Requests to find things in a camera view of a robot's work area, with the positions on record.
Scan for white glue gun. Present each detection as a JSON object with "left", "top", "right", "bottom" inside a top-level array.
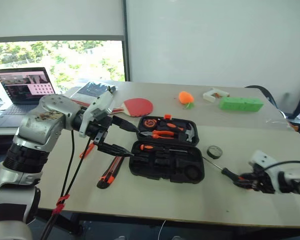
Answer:
[{"left": 202, "top": 88, "right": 231, "bottom": 103}]

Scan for orange handled pliers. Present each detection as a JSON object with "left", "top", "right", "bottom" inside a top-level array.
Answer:
[{"left": 139, "top": 129, "right": 179, "bottom": 139}]

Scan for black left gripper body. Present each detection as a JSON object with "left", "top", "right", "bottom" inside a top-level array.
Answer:
[{"left": 86, "top": 115, "right": 115, "bottom": 149}]

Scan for claw hammer orange grip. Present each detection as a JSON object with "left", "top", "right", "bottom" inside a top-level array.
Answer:
[{"left": 164, "top": 121, "right": 196, "bottom": 144}]

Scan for red table tennis paddle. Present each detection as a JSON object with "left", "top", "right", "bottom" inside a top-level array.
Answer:
[{"left": 106, "top": 97, "right": 155, "bottom": 118}]

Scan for thin white hanging cable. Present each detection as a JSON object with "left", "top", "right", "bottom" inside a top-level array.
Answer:
[{"left": 157, "top": 219, "right": 167, "bottom": 240}]

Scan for black orange utility knife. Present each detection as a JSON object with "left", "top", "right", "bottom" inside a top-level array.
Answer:
[{"left": 96, "top": 155, "right": 125, "bottom": 190}]

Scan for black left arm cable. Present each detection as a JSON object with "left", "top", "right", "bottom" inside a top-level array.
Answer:
[{"left": 39, "top": 128, "right": 96, "bottom": 240}]

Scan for orange black tape measure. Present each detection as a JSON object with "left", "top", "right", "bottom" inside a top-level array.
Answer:
[{"left": 142, "top": 119, "right": 157, "bottom": 129}]

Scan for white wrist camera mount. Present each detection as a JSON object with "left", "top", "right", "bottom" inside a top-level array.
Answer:
[
  {"left": 78, "top": 93, "right": 115, "bottom": 139},
  {"left": 248, "top": 149, "right": 283, "bottom": 194}
]

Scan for black plastic tool case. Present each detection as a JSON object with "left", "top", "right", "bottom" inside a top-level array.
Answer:
[{"left": 128, "top": 114, "right": 206, "bottom": 185}]

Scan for dark window frame post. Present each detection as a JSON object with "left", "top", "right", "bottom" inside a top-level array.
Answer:
[{"left": 120, "top": 0, "right": 133, "bottom": 82}]

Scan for green plastic block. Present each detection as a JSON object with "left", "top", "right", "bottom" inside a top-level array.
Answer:
[{"left": 218, "top": 96, "right": 264, "bottom": 113}]

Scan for orange toy fruit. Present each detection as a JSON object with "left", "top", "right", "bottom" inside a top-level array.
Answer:
[{"left": 178, "top": 90, "right": 196, "bottom": 110}]

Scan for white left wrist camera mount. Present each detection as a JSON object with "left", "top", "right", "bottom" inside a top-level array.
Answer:
[{"left": 78, "top": 93, "right": 115, "bottom": 139}]

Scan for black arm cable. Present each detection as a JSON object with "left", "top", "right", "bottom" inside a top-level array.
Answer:
[
  {"left": 262, "top": 159, "right": 300, "bottom": 174},
  {"left": 39, "top": 128, "right": 96, "bottom": 240}
]

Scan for black electrical tape roll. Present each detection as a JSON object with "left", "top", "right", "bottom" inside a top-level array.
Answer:
[{"left": 206, "top": 145, "right": 224, "bottom": 160}]

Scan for wrapped dark book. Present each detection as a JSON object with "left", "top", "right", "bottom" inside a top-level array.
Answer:
[{"left": 69, "top": 80, "right": 119, "bottom": 107}]

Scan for orange tester screwdriver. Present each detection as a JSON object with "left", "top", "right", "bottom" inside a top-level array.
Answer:
[{"left": 79, "top": 141, "right": 95, "bottom": 159}]

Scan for black orange screwdriver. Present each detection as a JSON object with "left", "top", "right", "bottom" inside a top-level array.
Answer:
[
  {"left": 138, "top": 143, "right": 201, "bottom": 154},
  {"left": 202, "top": 156, "right": 246, "bottom": 186}
]

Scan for open dark laptop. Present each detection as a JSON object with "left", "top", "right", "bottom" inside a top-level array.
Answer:
[{"left": 0, "top": 66, "right": 57, "bottom": 129}]

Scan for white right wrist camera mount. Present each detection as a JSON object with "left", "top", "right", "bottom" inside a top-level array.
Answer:
[{"left": 248, "top": 149, "right": 283, "bottom": 194}]

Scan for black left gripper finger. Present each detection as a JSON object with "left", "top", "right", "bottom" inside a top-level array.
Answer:
[
  {"left": 111, "top": 115, "right": 141, "bottom": 134},
  {"left": 97, "top": 142, "right": 135, "bottom": 158}
]

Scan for white roller blind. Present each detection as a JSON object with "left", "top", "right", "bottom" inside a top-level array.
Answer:
[{"left": 0, "top": 0, "right": 125, "bottom": 43}]

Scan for red cable tie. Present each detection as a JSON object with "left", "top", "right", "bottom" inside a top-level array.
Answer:
[{"left": 51, "top": 193, "right": 71, "bottom": 216}]

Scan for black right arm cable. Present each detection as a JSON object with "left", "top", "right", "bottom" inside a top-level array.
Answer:
[{"left": 262, "top": 159, "right": 300, "bottom": 174}]

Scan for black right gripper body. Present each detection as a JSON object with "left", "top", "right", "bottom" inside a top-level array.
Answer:
[{"left": 251, "top": 167, "right": 276, "bottom": 195}]

